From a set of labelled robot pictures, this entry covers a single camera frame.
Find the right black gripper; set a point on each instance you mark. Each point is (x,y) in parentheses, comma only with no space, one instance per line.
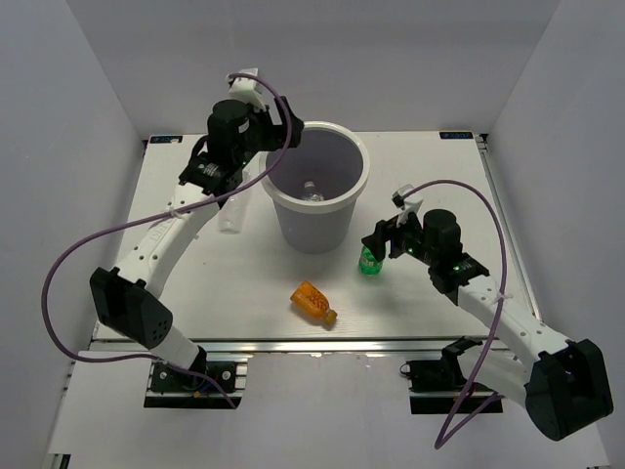
(386,239)

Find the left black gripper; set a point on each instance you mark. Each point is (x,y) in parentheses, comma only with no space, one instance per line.
(284,129)

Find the green plastic bottle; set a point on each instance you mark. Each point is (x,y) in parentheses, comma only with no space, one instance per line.
(367,264)

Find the blue label water bottle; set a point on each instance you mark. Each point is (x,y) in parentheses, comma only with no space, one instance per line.
(311,193)

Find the clear crushed plastic bottle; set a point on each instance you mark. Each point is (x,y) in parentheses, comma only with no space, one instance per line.
(232,215)

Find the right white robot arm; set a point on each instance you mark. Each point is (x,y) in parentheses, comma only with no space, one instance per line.
(562,384)

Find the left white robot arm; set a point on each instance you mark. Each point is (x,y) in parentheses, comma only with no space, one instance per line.
(126,296)

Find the white plastic bin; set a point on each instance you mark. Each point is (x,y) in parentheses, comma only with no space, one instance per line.
(338,162)

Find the orange plastic bottle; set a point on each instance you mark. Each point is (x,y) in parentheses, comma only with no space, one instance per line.
(313,306)

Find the right blue corner sticker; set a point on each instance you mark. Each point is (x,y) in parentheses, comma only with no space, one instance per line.
(456,135)

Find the blue corner sticker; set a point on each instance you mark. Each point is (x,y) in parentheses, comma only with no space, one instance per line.
(456,135)
(165,139)

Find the left blue corner sticker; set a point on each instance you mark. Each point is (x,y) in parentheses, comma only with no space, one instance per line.
(165,139)

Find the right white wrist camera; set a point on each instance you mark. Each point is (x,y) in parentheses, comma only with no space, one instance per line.
(408,201)

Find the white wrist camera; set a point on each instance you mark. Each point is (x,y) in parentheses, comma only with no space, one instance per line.
(246,90)
(408,201)

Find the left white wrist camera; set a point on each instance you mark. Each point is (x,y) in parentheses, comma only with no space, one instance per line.
(246,90)

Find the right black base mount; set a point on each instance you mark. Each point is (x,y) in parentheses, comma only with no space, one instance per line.
(435,384)

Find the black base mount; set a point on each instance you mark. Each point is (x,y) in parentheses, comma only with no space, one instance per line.
(435,384)
(168,389)

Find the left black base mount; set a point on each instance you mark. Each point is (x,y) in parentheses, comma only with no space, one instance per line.
(168,389)

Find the aluminium front rail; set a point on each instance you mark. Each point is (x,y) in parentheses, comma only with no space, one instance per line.
(321,346)

